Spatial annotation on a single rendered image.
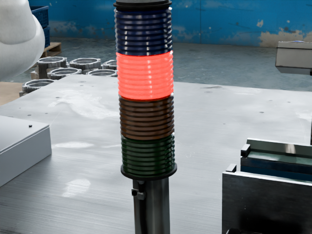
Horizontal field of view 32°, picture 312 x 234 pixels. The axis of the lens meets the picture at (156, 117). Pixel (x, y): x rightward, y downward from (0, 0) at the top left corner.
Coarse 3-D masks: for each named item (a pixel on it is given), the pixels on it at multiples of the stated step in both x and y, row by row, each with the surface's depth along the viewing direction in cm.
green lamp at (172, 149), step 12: (132, 144) 58; (144, 144) 58; (156, 144) 58; (168, 144) 59; (132, 156) 59; (144, 156) 58; (156, 156) 59; (168, 156) 59; (132, 168) 59; (144, 168) 59; (156, 168) 59; (168, 168) 60
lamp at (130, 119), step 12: (120, 96) 58; (168, 96) 58; (120, 108) 59; (132, 108) 57; (144, 108) 57; (156, 108) 57; (168, 108) 58; (120, 120) 59; (132, 120) 57; (144, 120) 57; (156, 120) 57; (168, 120) 58; (120, 132) 60; (132, 132) 58; (144, 132) 58; (156, 132) 58; (168, 132) 59
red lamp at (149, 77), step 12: (120, 60) 56; (132, 60) 55; (144, 60) 55; (156, 60) 55; (168, 60) 56; (120, 72) 57; (132, 72) 56; (144, 72) 55; (156, 72) 56; (168, 72) 57; (120, 84) 57; (132, 84) 56; (144, 84) 56; (156, 84) 56; (168, 84) 57; (132, 96) 57; (144, 96) 56; (156, 96) 57
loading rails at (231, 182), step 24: (264, 144) 95; (288, 144) 94; (240, 168) 94; (264, 168) 92; (288, 168) 91; (240, 192) 83; (264, 192) 82; (288, 192) 80; (240, 216) 84; (264, 216) 83; (288, 216) 81
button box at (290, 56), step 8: (280, 48) 105; (288, 48) 104; (296, 48) 104; (304, 48) 103; (280, 56) 105; (288, 56) 104; (296, 56) 104; (304, 56) 103; (280, 64) 105; (288, 64) 104; (296, 64) 104; (304, 64) 103; (288, 72) 110; (296, 72) 108; (304, 72) 107
